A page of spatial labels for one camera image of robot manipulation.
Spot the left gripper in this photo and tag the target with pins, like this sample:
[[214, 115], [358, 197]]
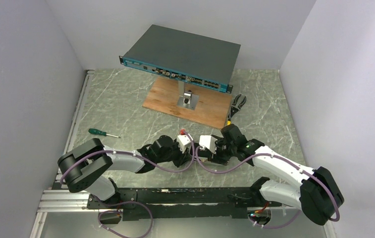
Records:
[[184, 156]]

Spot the green handled screwdriver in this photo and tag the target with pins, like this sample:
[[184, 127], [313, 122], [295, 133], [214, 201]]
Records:
[[95, 131]]

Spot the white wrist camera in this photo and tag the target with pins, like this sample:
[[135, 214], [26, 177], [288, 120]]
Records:
[[207, 142], [184, 143]]

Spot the teal network switch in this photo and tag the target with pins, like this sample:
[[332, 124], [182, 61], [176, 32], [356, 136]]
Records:
[[184, 56]]

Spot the black handled pliers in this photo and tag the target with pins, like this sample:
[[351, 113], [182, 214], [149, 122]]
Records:
[[237, 104]]

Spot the aluminium frame rail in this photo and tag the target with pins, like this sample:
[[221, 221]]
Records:
[[57, 198]]

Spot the wooden base board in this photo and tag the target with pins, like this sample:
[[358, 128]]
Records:
[[211, 110]]

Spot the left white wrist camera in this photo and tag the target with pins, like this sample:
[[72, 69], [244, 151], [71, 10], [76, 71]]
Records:
[[184, 143]]

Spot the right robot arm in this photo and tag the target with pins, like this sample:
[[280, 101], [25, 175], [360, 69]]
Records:
[[314, 192]]

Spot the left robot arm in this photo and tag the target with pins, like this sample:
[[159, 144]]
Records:
[[83, 168]]

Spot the metal stand bracket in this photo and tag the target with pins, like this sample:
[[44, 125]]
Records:
[[186, 98]]

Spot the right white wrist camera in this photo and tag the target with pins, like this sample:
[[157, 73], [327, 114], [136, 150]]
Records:
[[207, 142]]

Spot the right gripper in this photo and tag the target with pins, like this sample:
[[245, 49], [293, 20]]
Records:
[[214, 157]]

